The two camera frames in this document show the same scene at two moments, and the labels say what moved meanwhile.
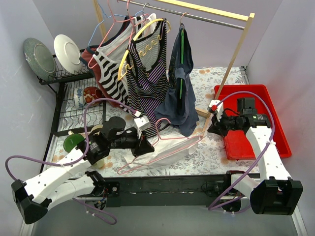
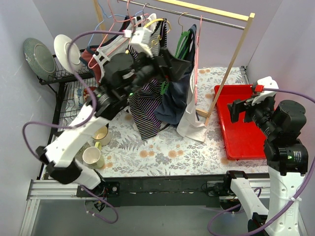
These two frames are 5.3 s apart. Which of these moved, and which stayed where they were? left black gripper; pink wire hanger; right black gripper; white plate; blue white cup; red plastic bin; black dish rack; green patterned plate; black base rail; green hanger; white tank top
Moved: white tank top; left black gripper; pink wire hanger; right black gripper; green hanger
Stayed: black dish rack; black base rail; red plastic bin; green patterned plate; blue white cup; white plate
